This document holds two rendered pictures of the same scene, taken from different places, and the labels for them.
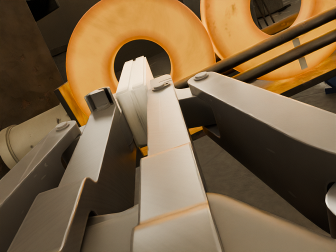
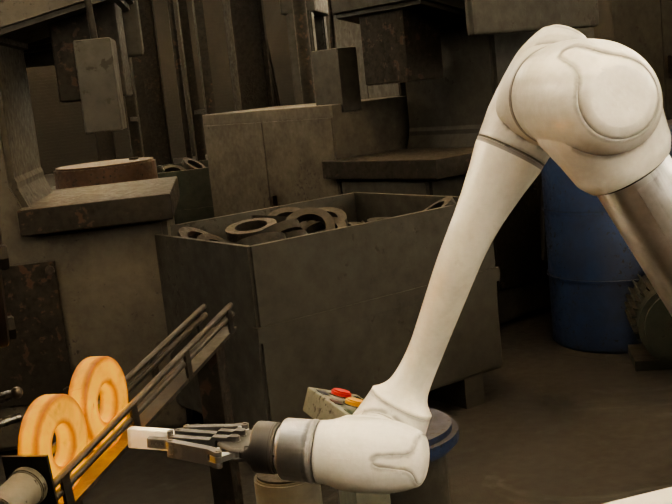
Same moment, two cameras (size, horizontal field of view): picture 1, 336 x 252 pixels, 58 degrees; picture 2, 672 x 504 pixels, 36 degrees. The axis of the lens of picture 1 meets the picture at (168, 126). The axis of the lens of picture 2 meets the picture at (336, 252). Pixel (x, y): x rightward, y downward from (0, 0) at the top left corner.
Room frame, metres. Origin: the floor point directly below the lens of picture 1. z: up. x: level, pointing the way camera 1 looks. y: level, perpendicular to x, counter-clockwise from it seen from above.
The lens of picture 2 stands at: (-0.43, 1.41, 1.21)
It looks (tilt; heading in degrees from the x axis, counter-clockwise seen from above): 9 degrees down; 282
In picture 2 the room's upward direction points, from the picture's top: 6 degrees counter-clockwise
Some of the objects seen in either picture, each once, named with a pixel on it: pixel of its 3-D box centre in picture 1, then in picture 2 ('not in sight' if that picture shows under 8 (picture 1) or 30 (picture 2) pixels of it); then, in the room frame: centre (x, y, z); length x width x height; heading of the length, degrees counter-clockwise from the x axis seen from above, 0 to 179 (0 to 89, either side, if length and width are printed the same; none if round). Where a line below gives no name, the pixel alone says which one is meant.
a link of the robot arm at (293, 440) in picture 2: not in sight; (299, 449); (-0.06, 0.02, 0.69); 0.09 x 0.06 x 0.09; 86
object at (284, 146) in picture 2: not in sight; (308, 210); (0.79, -3.94, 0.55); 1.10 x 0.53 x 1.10; 141
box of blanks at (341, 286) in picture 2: not in sight; (320, 309); (0.40, -2.25, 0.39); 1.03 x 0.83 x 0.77; 46
